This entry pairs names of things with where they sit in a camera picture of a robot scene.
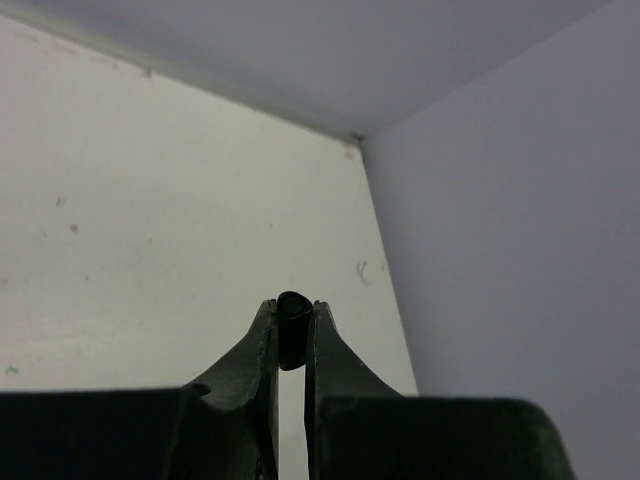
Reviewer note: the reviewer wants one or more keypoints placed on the black pen cap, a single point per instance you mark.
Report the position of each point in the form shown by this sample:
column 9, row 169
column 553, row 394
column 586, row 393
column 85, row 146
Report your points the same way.
column 293, row 312

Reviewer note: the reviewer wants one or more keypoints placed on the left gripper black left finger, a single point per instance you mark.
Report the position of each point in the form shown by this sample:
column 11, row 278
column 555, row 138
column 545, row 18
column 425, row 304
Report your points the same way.
column 221, row 425

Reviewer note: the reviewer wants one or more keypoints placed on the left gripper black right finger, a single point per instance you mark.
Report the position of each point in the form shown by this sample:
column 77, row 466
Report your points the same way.
column 358, row 427

